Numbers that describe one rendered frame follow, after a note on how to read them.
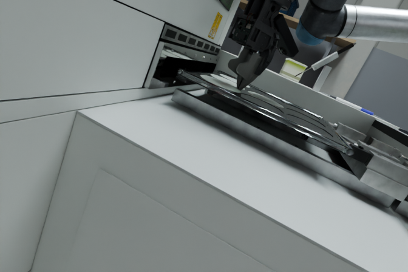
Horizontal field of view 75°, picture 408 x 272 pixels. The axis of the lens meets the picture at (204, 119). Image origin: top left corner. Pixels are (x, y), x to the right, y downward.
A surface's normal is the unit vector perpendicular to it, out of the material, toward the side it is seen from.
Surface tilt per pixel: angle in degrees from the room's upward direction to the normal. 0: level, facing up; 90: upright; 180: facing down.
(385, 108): 90
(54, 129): 90
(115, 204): 90
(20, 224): 90
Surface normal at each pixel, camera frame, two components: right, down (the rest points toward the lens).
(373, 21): 0.01, 0.27
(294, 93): -0.29, 0.16
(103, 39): 0.88, 0.44
